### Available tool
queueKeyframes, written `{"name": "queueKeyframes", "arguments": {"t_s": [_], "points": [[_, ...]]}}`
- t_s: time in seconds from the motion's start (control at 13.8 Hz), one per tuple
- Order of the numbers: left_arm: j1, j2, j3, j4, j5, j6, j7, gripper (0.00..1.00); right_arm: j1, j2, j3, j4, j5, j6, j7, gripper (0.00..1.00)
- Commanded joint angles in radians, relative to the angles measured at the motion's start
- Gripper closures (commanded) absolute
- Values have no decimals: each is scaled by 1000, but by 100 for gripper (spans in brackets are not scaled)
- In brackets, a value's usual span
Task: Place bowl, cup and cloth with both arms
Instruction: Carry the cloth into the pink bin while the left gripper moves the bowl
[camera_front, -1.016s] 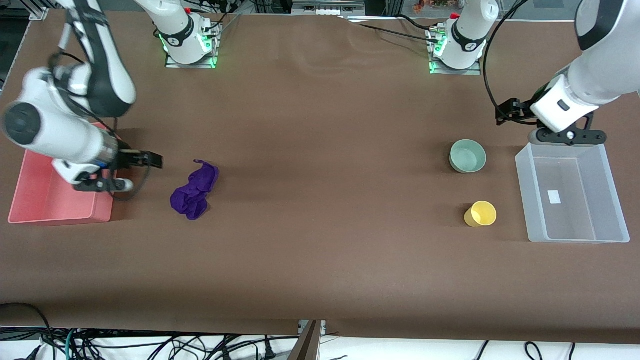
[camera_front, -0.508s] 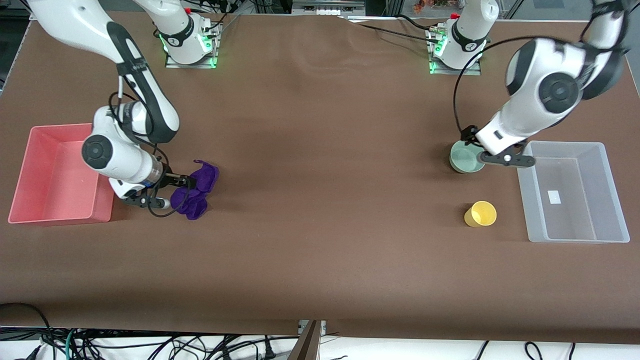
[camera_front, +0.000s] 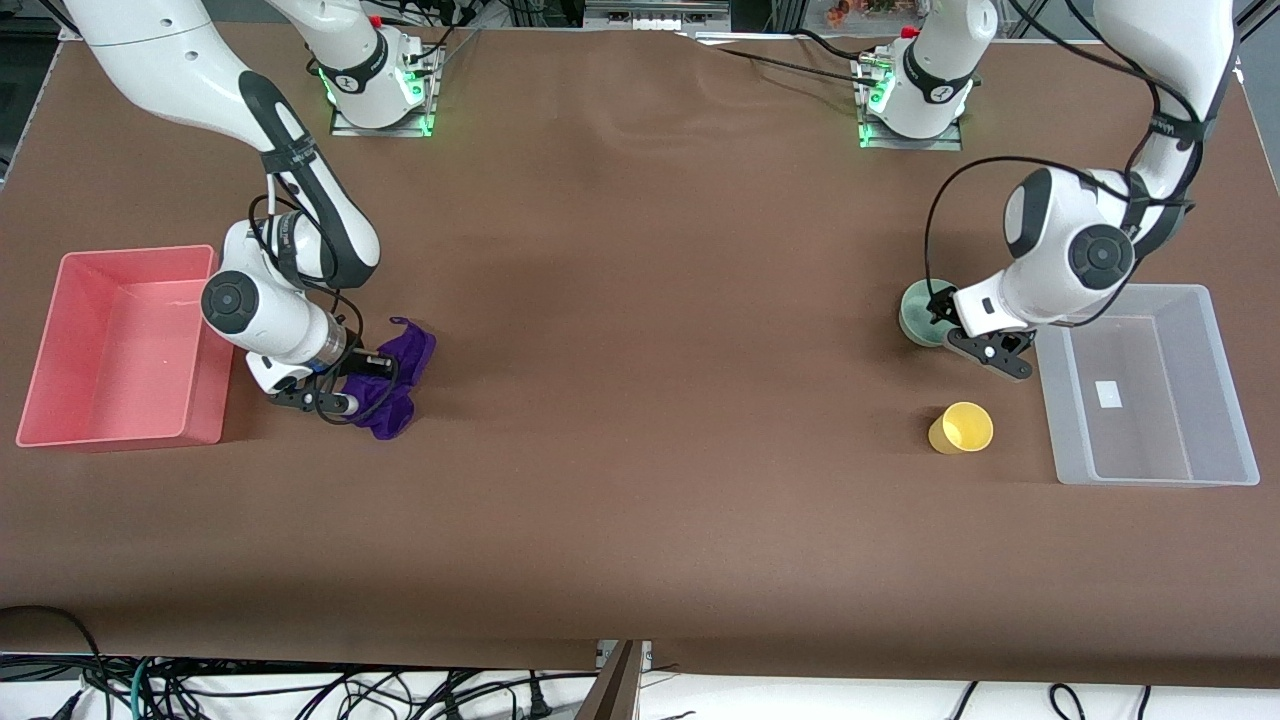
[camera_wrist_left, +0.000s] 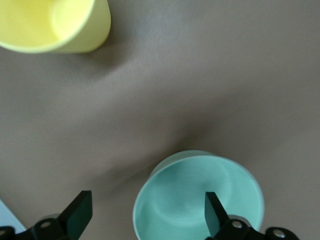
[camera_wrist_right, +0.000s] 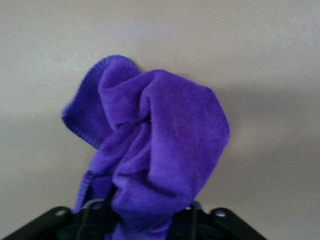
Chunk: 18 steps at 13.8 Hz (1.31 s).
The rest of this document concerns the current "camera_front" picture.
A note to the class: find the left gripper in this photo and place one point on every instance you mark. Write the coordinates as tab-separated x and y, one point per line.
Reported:
943	312

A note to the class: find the white power strip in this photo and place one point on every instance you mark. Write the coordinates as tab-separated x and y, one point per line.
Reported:
655	12

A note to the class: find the white label sticker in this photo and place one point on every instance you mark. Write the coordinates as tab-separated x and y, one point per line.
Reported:
1108	394

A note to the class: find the purple cloth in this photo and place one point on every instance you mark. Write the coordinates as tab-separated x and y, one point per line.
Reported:
410	350

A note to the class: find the brown table cover sheet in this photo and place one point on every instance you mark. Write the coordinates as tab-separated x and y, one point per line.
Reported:
640	450

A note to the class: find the green ceramic bowl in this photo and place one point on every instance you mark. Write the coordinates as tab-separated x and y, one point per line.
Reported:
915	318

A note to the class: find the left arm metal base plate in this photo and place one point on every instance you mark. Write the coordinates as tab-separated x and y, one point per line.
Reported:
910	144

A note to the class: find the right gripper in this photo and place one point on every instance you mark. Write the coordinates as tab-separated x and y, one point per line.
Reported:
366	359

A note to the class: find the yellow plastic cup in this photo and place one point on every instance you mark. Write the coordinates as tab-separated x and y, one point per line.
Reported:
965	430

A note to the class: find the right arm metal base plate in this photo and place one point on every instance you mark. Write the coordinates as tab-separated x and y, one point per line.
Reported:
380	131

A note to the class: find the silver metal bracket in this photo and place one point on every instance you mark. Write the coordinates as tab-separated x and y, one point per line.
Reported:
645	655

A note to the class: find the grey table support post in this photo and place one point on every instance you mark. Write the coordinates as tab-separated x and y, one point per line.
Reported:
612	695

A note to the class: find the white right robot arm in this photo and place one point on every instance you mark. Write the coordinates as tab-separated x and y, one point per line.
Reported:
170	70

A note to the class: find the clear plastic bin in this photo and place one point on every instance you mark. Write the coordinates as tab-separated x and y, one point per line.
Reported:
1150	400

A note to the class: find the orange background object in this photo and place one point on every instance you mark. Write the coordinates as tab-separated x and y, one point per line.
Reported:
860	10

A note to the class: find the pink plastic bin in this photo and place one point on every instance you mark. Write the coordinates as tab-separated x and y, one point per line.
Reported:
120	340

